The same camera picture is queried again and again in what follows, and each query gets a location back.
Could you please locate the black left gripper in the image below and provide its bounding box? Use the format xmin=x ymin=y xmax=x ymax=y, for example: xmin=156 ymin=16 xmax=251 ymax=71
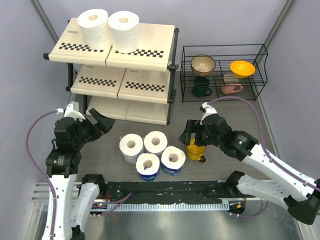
xmin=73 ymin=108 xmax=115 ymax=148

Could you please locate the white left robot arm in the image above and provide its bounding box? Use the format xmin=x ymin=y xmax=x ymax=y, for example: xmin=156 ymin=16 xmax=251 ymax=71
xmin=42 ymin=108 xmax=115 ymax=240

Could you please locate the dark green mug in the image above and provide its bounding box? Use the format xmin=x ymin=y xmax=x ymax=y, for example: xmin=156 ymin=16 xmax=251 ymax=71
xmin=192 ymin=76 xmax=212 ymax=98

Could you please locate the floral print paper roll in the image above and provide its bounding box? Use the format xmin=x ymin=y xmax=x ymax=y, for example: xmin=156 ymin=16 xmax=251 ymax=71
xmin=143 ymin=131 xmax=168 ymax=158

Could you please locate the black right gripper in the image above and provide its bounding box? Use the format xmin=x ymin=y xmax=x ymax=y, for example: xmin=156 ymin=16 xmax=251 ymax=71
xmin=179 ymin=119 xmax=223 ymax=148

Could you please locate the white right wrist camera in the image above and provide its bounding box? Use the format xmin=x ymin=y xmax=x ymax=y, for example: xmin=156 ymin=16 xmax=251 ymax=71
xmin=199 ymin=102 xmax=218 ymax=125

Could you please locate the blue paper roll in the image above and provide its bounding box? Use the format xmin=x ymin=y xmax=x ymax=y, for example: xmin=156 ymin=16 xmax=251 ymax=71
xmin=160 ymin=146 xmax=186 ymax=176
xmin=135 ymin=153 xmax=160 ymax=181

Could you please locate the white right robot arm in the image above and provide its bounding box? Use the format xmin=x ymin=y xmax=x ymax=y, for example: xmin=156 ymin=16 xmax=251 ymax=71
xmin=179 ymin=114 xmax=320 ymax=225

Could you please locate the black wire rack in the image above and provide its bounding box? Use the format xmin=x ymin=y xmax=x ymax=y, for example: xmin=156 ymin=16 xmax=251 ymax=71
xmin=180 ymin=43 xmax=268 ymax=102

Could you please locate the cream three-tier shelf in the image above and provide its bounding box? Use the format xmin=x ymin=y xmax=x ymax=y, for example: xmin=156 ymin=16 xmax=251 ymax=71
xmin=43 ymin=18 xmax=179 ymax=125

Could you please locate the white slotted cable duct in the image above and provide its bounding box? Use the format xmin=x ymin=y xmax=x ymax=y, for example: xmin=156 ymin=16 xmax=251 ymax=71
xmin=71 ymin=201 xmax=230 ymax=212

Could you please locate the pink mug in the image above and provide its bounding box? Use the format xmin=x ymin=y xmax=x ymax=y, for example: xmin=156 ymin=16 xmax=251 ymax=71
xmin=220 ymin=83 xmax=243 ymax=95

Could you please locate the beige ceramic bowl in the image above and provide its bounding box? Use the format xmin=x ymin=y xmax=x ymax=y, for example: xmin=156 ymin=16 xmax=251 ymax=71
xmin=190 ymin=54 xmax=216 ymax=77

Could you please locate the white paper towel roll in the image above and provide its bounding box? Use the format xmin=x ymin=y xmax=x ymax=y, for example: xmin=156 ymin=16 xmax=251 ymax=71
xmin=108 ymin=10 xmax=141 ymax=54
xmin=119 ymin=133 xmax=145 ymax=164
xmin=77 ymin=9 xmax=112 ymax=50

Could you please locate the orange bowl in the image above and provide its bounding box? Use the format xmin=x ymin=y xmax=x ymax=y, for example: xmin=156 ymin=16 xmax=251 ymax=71
xmin=229 ymin=60 xmax=256 ymax=79

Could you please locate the yellow mug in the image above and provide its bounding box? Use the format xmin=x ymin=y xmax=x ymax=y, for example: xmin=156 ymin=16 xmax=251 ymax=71
xmin=186 ymin=138 xmax=206 ymax=163

